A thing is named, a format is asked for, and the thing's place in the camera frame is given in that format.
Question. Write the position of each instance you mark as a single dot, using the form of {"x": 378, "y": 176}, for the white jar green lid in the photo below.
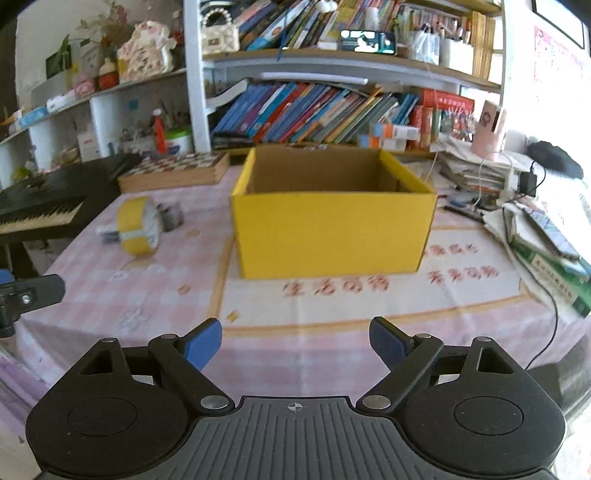
{"x": 179, "y": 143}

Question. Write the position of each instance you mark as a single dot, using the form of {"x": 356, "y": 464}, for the dried flower bunch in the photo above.
{"x": 108, "y": 25}

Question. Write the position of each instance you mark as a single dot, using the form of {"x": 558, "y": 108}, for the white round ornament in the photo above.
{"x": 328, "y": 4}

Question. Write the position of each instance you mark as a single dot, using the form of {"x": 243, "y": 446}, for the black rounded object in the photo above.
{"x": 554, "y": 159}

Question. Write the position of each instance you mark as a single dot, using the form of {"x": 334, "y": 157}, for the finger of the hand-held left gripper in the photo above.
{"x": 41, "y": 288}
{"x": 4, "y": 277}

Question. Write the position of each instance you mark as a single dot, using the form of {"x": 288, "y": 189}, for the white bookshelf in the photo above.
{"x": 196, "y": 92}

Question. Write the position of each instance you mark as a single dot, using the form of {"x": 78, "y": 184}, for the green book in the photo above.
{"x": 549, "y": 272}

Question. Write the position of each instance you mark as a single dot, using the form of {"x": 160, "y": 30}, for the pink ceramic figurine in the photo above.
{"x": 143, "y": 55}

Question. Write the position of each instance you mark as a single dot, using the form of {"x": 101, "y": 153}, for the white pen holder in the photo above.
{"x": 137, "y": 144}

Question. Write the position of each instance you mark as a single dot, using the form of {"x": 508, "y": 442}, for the pink cup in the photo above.
{"x": 487, "y": 134}

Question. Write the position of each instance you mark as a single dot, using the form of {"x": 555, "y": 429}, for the white plastic bag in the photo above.
{"x": 425, "y": 48}

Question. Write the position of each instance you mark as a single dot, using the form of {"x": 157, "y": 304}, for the wooden chessboard box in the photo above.
{"x": 175, "y": 164}

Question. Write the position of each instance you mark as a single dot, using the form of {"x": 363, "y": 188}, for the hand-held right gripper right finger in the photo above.
{"x": 385, "y": 344}

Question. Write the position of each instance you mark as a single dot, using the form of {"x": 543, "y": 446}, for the white tissue pack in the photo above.
{"x": 61, "y": 102}

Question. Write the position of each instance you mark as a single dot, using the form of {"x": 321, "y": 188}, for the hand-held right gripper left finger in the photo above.
{"x": 205, "y": 344}

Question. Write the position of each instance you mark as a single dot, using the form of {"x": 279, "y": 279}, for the orange white small carton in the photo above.
{"x": 395, "y": 131}
{"x": 381, "y": 144}

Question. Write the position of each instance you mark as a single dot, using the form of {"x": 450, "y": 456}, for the pink wall poster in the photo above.
{"x": 558, "y": 78}

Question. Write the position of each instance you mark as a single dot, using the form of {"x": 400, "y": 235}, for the red book set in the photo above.
{"x": 443, "y": 115}

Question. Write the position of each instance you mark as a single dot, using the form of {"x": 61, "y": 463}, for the red tall bottle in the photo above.
{"x": 160, "y": 134}

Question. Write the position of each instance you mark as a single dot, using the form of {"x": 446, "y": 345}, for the black electronic keyboard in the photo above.
{"x": 41, "y": 203}

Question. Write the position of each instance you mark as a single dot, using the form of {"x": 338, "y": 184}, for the smartphone with lit screen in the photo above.
{"x": 369, "y": 41}

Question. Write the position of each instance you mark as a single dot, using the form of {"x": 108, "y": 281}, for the small red white figurine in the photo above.
{"x": 108, "y": 76}

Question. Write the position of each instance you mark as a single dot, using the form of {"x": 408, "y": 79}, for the black framed picture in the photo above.
{"x": 561, "y": 18}

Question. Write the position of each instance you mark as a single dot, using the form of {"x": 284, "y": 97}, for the yellow tape roll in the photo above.
{"x": 134, "y": 226}

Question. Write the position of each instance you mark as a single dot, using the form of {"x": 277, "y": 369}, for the blue tissue pack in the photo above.
{"x": 33, "y": 116}

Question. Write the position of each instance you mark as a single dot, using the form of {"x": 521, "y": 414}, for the white corner shelf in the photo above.
{"x": 99, "y": 115}

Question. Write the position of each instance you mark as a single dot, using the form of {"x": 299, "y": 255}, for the row of leaning colourful books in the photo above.
{"x": 277, "y": 23}

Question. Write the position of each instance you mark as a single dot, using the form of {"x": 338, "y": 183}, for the row of blue spine books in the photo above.
{"x": 300, "y": 110}

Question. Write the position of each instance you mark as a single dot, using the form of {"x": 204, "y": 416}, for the black power adapter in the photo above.
{"x": 527, "y": 182}

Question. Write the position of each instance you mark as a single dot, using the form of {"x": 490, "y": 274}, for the black flat case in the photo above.
{"x": 231, "y": 140}

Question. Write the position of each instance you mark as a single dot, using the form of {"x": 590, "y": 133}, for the green leaf card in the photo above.
{"x": 59, "y": 57}

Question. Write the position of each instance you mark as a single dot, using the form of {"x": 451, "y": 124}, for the small white red carton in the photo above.
{"x": 88, "y": 146}

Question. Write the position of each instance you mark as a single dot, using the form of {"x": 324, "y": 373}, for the desktop with pink checkered cloth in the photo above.
{"x": 138, "y": 286}

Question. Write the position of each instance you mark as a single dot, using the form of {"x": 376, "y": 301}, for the white storage box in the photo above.
{"x": 457, "y": 57}

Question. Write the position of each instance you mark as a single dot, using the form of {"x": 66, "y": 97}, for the grey printed book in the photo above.
{"x": 545, "y": 230}

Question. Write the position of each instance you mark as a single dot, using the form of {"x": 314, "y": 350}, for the yellow cardboard box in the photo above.
{"x": 323, "y": 235}

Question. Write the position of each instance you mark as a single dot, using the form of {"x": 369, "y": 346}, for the black pen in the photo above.
{"x": 461, "y": 212}

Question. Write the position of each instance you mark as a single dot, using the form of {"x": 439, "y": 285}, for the grey purple toy truck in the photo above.
{"x": 171, "y": 216}

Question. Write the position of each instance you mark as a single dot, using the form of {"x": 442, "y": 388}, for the stack of yellow books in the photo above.
{"x": 484, "y": 46}

